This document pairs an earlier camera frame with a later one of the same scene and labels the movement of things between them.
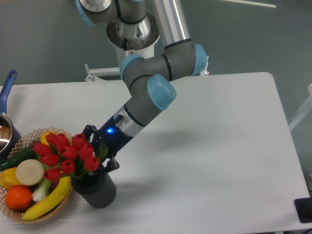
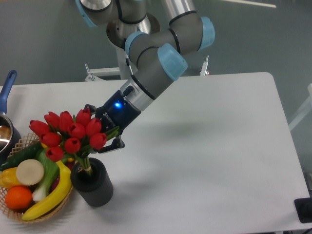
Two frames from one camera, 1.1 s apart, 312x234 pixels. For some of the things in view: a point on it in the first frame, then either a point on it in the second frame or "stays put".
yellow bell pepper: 8,179 stays put
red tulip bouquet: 61,156 to 65,134
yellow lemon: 43,139 to 44,145
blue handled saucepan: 10,135 stays put
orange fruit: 18,197 stays put
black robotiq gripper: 114,139 to 117,112
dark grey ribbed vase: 98,188 stays put
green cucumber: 29,152 stays put
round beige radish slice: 29,172 stays put
